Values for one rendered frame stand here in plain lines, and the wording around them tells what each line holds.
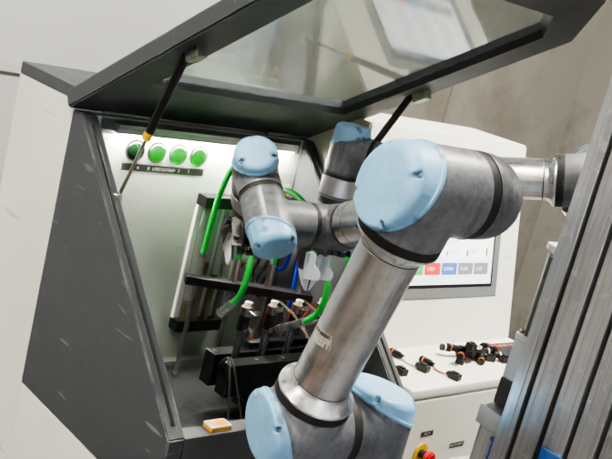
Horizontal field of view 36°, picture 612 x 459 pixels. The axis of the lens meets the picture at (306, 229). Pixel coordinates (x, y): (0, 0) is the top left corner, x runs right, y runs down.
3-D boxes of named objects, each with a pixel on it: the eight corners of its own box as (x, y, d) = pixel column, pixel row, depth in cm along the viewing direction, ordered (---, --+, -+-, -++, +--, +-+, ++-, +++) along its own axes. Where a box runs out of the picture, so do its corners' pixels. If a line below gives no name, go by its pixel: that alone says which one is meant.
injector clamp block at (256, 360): (216, 425, 213) (230, 365, 209) (191, 405, 219) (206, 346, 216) (322, 409, 236) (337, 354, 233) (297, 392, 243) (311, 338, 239)
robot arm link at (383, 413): (413, 480, 143) (438, 401, 140) (342, 485, 136) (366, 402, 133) (372, 441, 153) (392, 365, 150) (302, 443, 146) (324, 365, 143)
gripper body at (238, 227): (229, 261, 170) (230, 227, 159) (229, 221, 174) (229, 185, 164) (271, 261, 170) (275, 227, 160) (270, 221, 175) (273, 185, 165)
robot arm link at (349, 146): (372, 131, 183) (331, 120, 185) (358, 185, 186) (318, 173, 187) (379, 129, 191) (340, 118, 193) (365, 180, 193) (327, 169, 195)
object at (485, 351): (464, 371, 245) (469, 351, 244) (433, 353, 252) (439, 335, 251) (513, 364, 261) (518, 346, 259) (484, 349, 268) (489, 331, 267)
